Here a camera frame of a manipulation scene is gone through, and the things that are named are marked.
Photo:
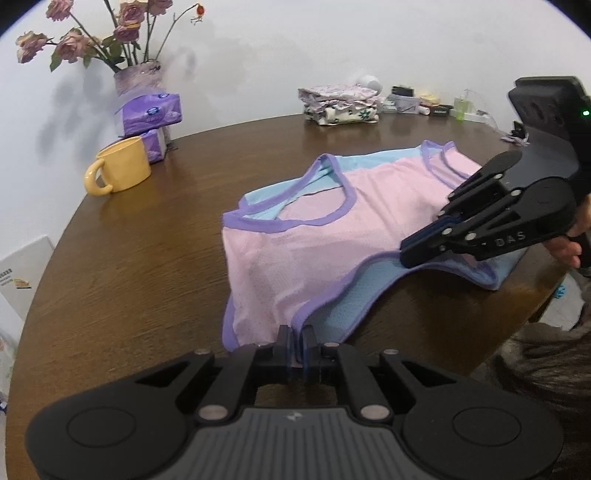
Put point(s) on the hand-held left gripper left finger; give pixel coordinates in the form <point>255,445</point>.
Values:
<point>287,344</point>

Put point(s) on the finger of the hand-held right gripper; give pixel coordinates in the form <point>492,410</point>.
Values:
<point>429,247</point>
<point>480,184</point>

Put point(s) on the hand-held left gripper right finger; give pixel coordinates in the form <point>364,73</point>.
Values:
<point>305,346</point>

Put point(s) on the pink blue mesh vest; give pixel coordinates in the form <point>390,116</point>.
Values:
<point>300,244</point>

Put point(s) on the person's right hand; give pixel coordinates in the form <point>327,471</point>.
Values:
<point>565,249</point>

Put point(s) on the black phone stand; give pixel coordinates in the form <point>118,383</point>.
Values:
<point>519,129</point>

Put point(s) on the white power strip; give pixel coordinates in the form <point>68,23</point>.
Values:
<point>480,116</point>

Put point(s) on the black box with label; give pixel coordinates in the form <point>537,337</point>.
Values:
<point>441,111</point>

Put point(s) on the silver tin box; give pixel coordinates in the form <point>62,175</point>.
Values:
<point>404,104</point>

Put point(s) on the black charger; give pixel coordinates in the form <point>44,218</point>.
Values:
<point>401,91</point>

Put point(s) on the white astronaut speaker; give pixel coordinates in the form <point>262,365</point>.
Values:
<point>371,83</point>

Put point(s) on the folded cream green-flower cloth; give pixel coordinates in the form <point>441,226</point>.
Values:
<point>346,115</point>

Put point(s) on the dark hair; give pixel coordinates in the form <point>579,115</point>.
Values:
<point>545,369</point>

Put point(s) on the purple tissue pack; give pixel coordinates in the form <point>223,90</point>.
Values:
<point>152,113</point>
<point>154,145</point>

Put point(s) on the yellow mug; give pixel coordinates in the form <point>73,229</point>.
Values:
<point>127,164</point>

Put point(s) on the white box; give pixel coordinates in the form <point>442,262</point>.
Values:
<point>23,286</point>

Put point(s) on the dried rose bouquet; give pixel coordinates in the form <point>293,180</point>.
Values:
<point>71,46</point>

